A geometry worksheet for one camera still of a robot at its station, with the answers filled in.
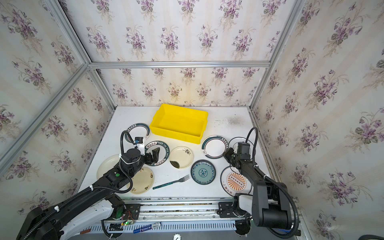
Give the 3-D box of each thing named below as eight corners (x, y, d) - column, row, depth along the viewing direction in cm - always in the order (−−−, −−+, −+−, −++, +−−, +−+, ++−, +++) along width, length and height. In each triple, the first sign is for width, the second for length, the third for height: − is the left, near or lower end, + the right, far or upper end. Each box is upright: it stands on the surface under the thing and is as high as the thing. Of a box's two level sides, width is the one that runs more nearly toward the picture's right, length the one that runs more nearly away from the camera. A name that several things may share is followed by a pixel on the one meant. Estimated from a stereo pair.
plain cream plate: (93, 171, 89) (90, 169, 87) (117, 153, 97) (115, 150, 95) (99, 179, 86) (97, 177, 84) (123, 159, 94) (121, 157, 92)
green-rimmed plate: (124, 142, 101) (122, 140, 100) (130, 125, 111) (129, 123, 109) (147, 142, 102) (146, 140, 100) (151, 125, 111) (151, 123, 109)
